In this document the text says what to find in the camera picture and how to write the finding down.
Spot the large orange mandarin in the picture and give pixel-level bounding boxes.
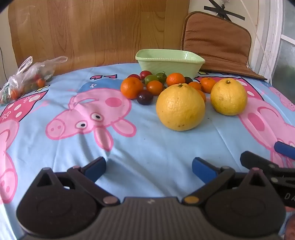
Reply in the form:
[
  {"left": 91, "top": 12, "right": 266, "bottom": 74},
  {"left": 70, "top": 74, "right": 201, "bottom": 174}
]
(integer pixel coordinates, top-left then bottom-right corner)
[{"left": 120, "top": 77, "right": 144, "bottom": 100}]

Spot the large yellow orange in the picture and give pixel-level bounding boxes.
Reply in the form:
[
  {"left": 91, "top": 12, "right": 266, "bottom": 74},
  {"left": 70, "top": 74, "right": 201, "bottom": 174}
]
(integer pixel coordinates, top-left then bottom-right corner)
[
  {"left": 156, "top": 83, "right": 206, "bottom": 131},
  {"left": 210, "top": 78, "right": 248, "bottom": 116}
]

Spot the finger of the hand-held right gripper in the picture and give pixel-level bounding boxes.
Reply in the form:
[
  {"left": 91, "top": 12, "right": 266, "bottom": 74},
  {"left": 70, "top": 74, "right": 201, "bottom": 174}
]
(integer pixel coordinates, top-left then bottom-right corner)
[
  {"left": 274, "top": 141, "right": 295, "bottom": 160},
  {"left": 240, "top": 151, "right": 295, "bottom": 183}
]

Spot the white cable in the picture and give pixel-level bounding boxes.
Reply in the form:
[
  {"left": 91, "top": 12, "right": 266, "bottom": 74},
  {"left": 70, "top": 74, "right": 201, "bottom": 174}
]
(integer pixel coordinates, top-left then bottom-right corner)
[{"left": 240, "top": 0, "right": 274, "bottom": 81}]

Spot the light green tomato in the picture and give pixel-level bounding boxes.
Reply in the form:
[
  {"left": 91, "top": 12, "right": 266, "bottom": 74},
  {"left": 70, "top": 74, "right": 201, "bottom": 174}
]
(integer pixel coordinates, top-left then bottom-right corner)
[{"left": 144, "top": 74, "right": 159, "bottom": 85}]

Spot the clear plastic bag of tomatoes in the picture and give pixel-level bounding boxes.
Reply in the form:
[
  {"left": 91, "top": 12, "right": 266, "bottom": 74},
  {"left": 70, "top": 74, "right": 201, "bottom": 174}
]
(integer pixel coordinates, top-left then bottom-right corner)
[{"left": 0, "top": 56, "right": 68, "bottom": 107}]

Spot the brown seat cushion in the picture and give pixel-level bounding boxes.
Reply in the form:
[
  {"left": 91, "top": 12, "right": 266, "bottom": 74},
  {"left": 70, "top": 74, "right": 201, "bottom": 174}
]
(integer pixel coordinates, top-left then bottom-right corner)
[{"left": 181, "top": 11, "right": 268, "bottom": 81}]

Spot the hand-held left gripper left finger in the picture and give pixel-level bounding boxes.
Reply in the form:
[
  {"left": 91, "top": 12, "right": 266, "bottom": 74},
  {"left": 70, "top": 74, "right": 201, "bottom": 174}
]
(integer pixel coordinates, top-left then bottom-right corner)
[{"left": 32, "top": 156, "right": 121, "bottom": 206}]

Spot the light green ribbed bowl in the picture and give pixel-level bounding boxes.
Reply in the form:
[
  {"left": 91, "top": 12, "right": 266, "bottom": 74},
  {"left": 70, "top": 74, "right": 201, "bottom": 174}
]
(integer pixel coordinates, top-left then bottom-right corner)
[{"left": 135, "top": 49, "right": 206, "bottom": 79}]

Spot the wooden headboard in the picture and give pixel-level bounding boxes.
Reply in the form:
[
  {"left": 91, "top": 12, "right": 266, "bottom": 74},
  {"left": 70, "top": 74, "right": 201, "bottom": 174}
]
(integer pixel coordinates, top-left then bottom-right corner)
[{"left": 8, "top": 0, "right": 190, "bottom": 76}]

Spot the dark purple plum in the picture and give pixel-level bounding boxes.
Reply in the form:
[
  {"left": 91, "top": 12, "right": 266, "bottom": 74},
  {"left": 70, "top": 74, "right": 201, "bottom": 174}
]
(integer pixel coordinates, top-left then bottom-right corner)
[{"left": 136, "top": 90, "right": 154, "bottom": 106}]

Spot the white window frame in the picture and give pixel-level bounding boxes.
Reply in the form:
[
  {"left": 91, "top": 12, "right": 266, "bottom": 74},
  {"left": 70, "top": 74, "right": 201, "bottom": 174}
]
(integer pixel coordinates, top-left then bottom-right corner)
[{"left": 250, "top": 0, "right": 295, "bottom": 93}]

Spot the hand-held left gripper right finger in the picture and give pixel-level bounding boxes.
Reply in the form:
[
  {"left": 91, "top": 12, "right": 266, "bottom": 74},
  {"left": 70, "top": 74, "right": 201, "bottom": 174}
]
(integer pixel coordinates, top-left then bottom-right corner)
[{"left": 182, "top": 157, "right": 271, "bottom": 206}]

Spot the blue pig printed blanket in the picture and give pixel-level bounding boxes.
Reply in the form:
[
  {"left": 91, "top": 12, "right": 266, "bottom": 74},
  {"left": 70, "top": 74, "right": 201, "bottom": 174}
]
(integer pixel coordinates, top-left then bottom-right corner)
[{"left": 0, "top": 62, "right": 295, "bottom": 240}]

